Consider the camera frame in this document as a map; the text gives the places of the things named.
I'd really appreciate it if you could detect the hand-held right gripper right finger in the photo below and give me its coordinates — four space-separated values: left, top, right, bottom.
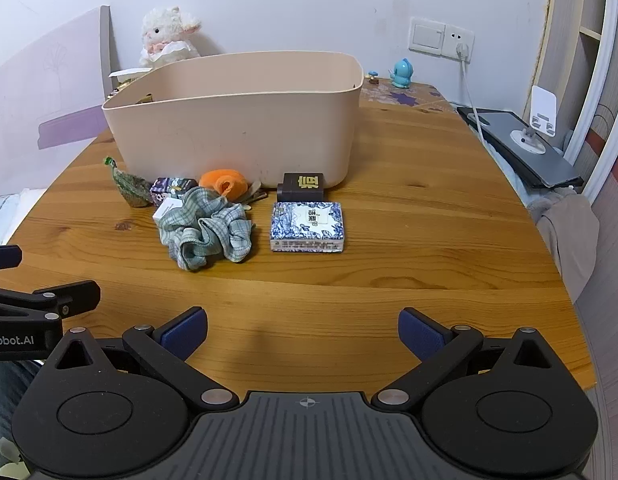
371 308 570 413

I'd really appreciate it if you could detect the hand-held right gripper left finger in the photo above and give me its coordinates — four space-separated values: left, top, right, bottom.
43 306 241 413

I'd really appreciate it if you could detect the green plaid scrunchie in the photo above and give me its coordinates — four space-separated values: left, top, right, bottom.
156 187 254 272

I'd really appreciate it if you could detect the small white card box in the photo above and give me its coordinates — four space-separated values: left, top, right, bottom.
153 198 184 221

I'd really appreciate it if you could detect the small purple box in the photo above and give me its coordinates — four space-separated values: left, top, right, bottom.
150 176 198 207

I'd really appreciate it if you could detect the brown hair clip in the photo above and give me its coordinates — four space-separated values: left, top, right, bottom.
241 182 270 208

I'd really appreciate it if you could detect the blue and white patterned box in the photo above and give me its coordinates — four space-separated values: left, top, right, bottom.
270 201 347 254

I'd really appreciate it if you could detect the orange plush toy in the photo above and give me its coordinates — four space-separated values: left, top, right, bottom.
199 168 248 198

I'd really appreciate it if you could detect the black box with gold print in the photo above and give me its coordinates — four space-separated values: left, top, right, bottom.
277 172 326 203

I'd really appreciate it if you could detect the beige plastic storage bin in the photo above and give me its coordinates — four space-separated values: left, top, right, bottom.
102 51 364 191

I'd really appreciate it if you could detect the person's leg in jeans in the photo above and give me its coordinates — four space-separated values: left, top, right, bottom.
0 360 42 461

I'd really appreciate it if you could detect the lilac headboard panel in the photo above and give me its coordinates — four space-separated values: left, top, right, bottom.
0 6 112 198

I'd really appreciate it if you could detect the grey clothing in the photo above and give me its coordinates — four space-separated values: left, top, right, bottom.
526 192 602 303

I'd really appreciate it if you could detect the light blue cloth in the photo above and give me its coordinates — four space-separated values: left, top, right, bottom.
490 146 534 206

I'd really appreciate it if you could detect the gold tissue pack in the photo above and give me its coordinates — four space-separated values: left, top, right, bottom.
108 66 154 105

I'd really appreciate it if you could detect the grey laptop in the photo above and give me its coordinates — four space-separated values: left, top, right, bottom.
456 106 584 191

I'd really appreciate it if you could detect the purple floral table mat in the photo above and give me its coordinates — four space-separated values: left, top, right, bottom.
359 77 457 113

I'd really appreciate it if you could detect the white phone stand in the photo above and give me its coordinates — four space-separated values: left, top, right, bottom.
510 85 560 156

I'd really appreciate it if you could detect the blue bird figurine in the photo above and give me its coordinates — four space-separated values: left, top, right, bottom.
390 58 414 88

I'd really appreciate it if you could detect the white plush lamb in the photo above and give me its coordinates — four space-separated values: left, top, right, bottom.
139 6 202 68

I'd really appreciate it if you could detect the wooden shelf unit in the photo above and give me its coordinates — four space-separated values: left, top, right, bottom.
534 0 610 126

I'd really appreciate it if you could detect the white plug with cable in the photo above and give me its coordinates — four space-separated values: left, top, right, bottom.
454 42 496 152

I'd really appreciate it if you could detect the white wall switch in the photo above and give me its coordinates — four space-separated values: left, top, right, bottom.
408 16 446 55

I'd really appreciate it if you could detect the white wall socket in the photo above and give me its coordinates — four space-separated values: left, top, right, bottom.
441 25 476 62

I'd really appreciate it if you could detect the white curved frame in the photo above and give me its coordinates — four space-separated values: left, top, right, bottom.
564 0 618 196

